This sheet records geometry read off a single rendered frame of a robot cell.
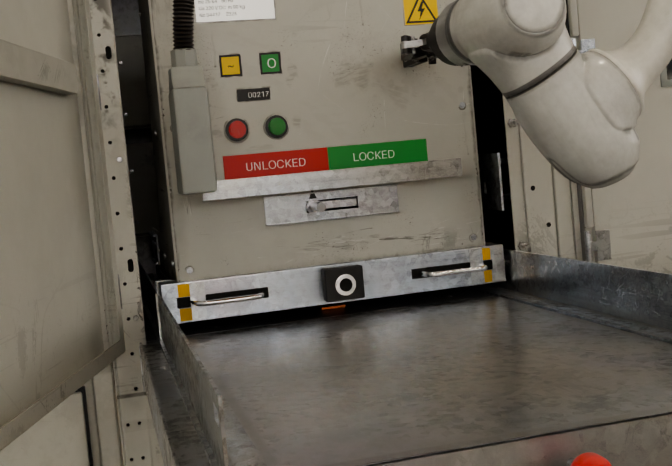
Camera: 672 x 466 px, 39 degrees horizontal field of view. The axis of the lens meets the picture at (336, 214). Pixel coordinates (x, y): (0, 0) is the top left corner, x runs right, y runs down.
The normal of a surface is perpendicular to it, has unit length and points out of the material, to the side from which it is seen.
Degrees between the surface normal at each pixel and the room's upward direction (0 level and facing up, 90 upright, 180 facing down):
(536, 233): 90
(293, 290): 90
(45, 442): 90
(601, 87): 82
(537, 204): 90
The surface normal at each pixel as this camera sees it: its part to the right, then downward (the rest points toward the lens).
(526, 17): 0.04, 0.13
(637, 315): -0.97, 0.10
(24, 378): 1.00, -0.09
